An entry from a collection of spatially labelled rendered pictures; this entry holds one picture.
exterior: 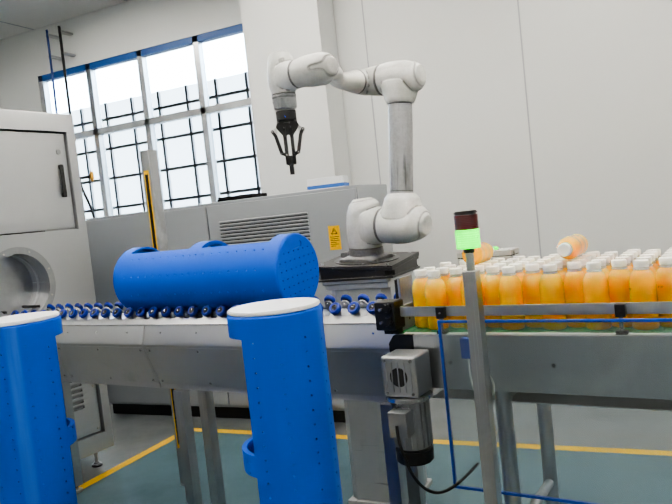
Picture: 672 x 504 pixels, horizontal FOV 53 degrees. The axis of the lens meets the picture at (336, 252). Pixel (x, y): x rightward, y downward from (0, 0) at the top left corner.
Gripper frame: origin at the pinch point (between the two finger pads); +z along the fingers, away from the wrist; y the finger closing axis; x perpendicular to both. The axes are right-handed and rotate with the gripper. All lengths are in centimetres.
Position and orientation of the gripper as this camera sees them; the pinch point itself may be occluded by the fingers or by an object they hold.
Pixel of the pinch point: (291, 165)
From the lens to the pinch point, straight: 254.2
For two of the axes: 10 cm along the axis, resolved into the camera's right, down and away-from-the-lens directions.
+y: -9.9, 1.0, 0.3
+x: -0.2, 0.9, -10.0
